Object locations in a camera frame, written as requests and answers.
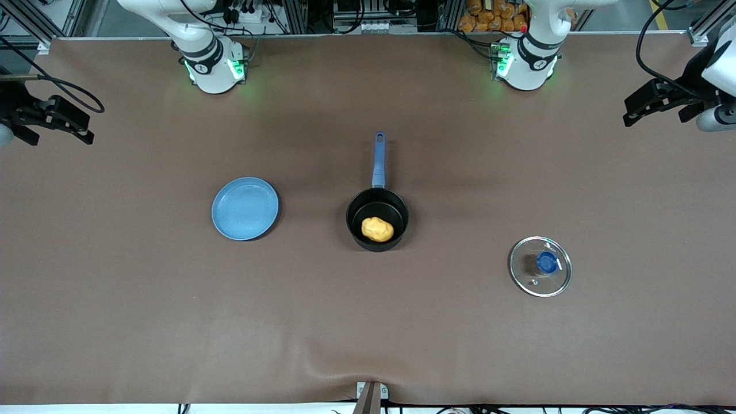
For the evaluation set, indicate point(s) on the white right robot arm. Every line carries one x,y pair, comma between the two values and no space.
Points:
214,73

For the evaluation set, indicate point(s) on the yellow potato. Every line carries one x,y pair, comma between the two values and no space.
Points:
377,229

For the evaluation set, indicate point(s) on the glass lid with blue knob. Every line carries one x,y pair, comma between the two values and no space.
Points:
547,262

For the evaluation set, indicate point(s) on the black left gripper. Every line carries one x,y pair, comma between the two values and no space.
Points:
692,80

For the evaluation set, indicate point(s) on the blue round plate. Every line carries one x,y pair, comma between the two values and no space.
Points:
245,208

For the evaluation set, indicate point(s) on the white power strip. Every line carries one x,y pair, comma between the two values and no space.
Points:
247,14

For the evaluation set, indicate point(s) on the pile of orange bread rolls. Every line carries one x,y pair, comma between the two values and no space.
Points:
489,17

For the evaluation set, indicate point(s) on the aluminium frame profile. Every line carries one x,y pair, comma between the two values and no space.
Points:
34,26
704,31

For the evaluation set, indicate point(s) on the metal table clamp bracket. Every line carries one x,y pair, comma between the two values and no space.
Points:
368,397

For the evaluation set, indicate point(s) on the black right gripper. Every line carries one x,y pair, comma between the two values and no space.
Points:
12,101

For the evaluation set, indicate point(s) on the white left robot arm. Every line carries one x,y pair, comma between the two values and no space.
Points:
528,72

